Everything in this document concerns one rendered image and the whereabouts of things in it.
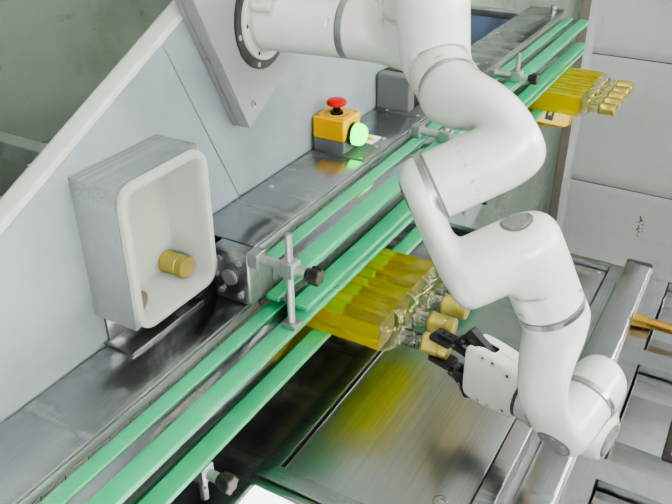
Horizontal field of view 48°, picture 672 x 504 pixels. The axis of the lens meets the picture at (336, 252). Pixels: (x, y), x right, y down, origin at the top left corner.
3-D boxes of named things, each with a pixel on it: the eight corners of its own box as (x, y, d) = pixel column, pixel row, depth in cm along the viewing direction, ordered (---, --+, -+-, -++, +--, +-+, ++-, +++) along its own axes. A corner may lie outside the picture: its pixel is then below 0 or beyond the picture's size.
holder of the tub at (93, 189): (102, 345, 112) (141, 362, 109) (67, 176, 98) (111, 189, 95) (177, 289, 125) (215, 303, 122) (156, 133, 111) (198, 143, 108)
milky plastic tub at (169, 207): (96, 318, 109) (142, 336, 105) (68, 176, 98) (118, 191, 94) (176, 263, 122) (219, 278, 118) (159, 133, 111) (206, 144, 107)
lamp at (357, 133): (346, 147, 149) (360, 150, 147) (346, 126, 146) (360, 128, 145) (357, 140, 152) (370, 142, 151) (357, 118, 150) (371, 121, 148)
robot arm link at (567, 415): (539, 273, 97) (584, 385, 107) (480, 341, 92) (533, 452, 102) (597, 285, 90) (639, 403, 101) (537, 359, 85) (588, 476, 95)
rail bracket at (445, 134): (407, 138, 161) (466, 150, 155) (408, 104, 157) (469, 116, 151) (415, 131, 164) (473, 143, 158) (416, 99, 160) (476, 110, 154)
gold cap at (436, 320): (425, 334, 127) (450, 342, 125) (426, 317, 125) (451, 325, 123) (434, 323, 129) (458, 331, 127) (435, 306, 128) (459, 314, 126)
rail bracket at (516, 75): (484, 78, 195) (534, 86, 189) (486, 50, 191) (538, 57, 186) (489, 74, 198) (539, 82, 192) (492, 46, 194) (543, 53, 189)
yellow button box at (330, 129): (311, 148, 152) (343, 155, 148) (310, 112, 148) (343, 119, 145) (328, 136, 157) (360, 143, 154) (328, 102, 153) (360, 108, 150)
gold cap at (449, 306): (439, 316, 131) (463, 324, 129) (440, 299, 129) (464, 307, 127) (447, 306, 134) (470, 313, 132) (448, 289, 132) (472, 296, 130)
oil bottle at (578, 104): (514, 106, 225) (611, 123, 213) (516, 87, 222) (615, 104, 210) (520, 100, 229) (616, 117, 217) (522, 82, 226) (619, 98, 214)
